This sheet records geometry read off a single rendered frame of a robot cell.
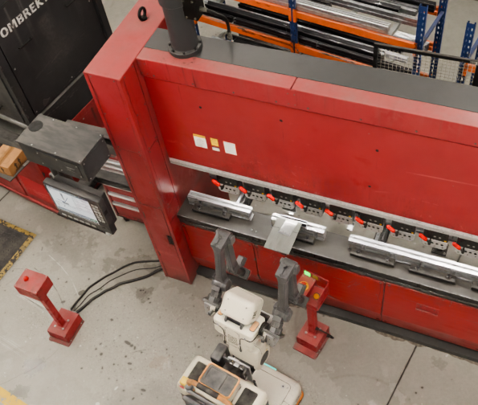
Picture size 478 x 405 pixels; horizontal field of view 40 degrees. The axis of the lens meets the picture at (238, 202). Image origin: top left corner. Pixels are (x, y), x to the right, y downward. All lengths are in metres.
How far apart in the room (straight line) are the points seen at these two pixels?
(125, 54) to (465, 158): 1.98
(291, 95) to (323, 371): 2.34
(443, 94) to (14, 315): 3.96
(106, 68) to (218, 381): 1.98
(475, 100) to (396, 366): 2.35
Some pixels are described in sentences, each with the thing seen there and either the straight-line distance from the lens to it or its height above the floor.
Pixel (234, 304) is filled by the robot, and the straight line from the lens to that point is 3.88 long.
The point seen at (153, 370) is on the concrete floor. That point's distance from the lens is 5.32.
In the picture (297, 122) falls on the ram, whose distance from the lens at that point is 3.76.
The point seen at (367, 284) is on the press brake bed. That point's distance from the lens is 4.71.
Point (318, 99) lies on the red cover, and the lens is 3.55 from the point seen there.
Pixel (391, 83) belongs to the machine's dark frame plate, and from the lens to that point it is 3.59.
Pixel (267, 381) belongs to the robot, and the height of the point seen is 0.28.
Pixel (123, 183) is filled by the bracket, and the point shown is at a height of 1.21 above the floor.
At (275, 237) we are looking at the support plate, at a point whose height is 1.00.
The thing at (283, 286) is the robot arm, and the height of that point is 1.53.
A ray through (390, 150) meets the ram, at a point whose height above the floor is 1.97.
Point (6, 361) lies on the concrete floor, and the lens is 5.78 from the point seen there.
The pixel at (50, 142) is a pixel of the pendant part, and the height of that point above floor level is 1.95.
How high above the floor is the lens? 4.75
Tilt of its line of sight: 52 degrees down
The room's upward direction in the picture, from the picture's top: 11 degrees counter-clockwise
